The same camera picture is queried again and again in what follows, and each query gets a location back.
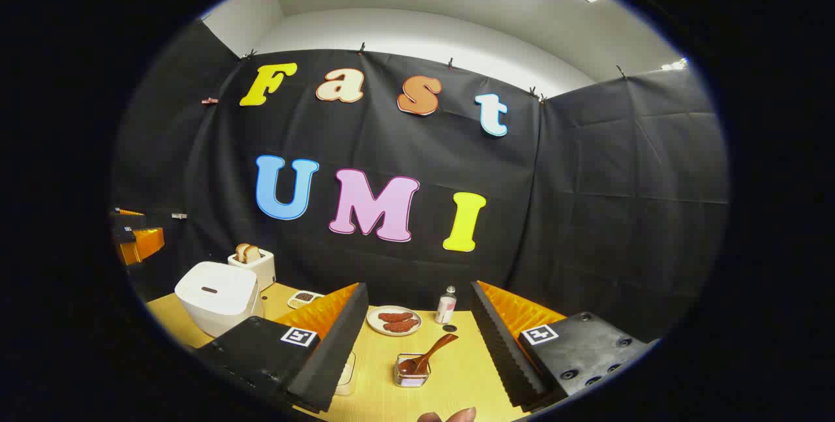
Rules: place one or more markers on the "clear bottle with pink label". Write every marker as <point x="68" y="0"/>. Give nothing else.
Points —
<point x="446" y="310"/>

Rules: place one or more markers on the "white divided grain dish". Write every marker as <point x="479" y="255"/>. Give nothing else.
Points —
<point x="315" y="301"/>

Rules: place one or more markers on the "red meat piece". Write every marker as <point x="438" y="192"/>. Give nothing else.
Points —
<point x="401" y="326"/>
<point x="394" y="316"/>

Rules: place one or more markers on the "white round plate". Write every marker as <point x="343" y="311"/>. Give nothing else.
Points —
<point x="373" y="324"/>

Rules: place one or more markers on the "black backdrop cloth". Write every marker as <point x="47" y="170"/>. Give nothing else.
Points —
<point x="587" y="213"/>

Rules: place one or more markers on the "toasted bread slice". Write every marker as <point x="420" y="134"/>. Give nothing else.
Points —
<point x="241" y="252"/>
<point x="254" y="254"/>

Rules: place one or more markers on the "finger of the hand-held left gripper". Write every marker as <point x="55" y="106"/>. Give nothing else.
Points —
<point x="140" y="244"/>
<point x="127" y="217"/>

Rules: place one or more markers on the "clear plastic box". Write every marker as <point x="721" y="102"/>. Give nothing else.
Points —
<point x="346" y="376"/>

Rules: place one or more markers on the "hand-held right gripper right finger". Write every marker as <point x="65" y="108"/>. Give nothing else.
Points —
<point x="502" y="357"/>

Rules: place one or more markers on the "white toaster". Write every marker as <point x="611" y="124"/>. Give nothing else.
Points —
<point x="264" y="273"/>

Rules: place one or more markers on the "brown wooden spoon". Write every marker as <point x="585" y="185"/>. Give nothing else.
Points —
<point x="434" y="350"/>

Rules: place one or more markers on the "white rice cooker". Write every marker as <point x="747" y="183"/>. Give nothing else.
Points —
<point x="215" y="304"/>

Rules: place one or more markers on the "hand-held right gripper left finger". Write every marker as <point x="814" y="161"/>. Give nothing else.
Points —
<point x="326" y="357"/>

